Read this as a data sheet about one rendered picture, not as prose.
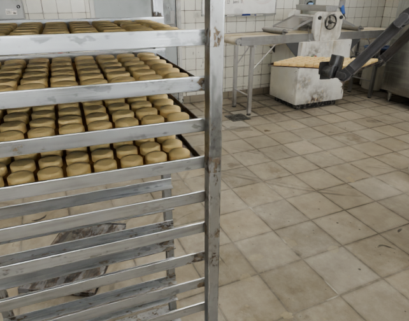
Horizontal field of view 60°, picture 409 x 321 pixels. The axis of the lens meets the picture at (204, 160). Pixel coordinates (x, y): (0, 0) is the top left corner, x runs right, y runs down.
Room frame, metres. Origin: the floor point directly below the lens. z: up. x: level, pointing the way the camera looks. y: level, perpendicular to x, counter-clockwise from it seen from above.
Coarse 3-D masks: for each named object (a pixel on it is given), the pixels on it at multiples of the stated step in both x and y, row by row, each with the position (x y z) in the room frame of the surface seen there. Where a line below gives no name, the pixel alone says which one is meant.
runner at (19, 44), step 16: (96, 32) 0.66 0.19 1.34; (112, 32) 0.67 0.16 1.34; (128, 32) 0.68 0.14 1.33; (144, 32) 0.69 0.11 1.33; (160, 32) 0.70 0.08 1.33; (176, 32) 0.71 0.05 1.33; (192, 32) 0.72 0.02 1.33; (0, 48) 0.61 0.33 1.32; (16, 48) 0.61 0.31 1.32; (32, 48) 0.62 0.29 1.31; (48, 48) 0.63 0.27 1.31; (64, 48) 0.64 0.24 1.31; (80, 48) 0.65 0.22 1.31; (96, 48) 0.66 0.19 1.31; (112, 48) 0.67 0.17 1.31; (128, 48) 0.68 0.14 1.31
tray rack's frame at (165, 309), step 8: (0, 296) 0.92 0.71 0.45; (8, 296) 0.95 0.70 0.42; (8, 312) 0.92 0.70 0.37; (144, 312) 1.12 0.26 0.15; (152, 312) 1.11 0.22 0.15; (160, 312) 1.11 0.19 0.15; (120, 320) 1.07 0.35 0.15; (128, 320) 1.07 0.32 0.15; (136, 320) 1.07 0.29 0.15; (176, 320) 1.07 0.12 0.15
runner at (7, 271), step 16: (192, 224) 0.72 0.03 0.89; (128, 240) 0.67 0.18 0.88; (144, 240) 0.68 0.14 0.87; (160, 240) 0.69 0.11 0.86; (48, 256) 0.61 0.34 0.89; (64, 256) 0.62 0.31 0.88; (80, 256) 0.63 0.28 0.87; (96, 256) 0.64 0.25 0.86; (0, 272) 0.57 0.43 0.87; (16, 272) 0.58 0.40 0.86
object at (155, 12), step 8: (152, 0) 1.13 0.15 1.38; (160, 0) 1.13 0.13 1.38; (152, 8) 1.13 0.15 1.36; (160, 8) 1.13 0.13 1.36; (152, 16) 1.14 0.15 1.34; (160, 16) 1.13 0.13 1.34; (168, 176) 1.13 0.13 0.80; (168, 192) 1.13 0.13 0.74; (168, 216) 1.13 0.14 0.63; (168, 256) 1.13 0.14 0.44; (168, 272) 1.13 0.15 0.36; (168, 304) 1.15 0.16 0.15
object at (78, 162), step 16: (112, 144) 0.86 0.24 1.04; (128, 144) 0.83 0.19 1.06; (144, 144) 0.81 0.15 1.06; (160, 144) 0.86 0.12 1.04; (176, 144) 0.81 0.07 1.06; (0, 160) 0.73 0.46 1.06; (16, 160) 0.72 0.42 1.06; (32, 160) 0.72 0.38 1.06; (48, 160) 0.72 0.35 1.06; (64, 160) 0.76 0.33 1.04; (80, 160) 0.73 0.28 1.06; (96, 160) 0.74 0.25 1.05; (112, 160) 0.72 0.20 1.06; (128, 160) 0.72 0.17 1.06; (144, 160) 0.76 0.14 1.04; (160, 160) 0.73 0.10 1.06; (0, 176) 0.64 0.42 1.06; (16, 176) 0.64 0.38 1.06; (32, 176) 0.65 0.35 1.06; (48, 176) 0.65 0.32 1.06; (64, 176) 0.68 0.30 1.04
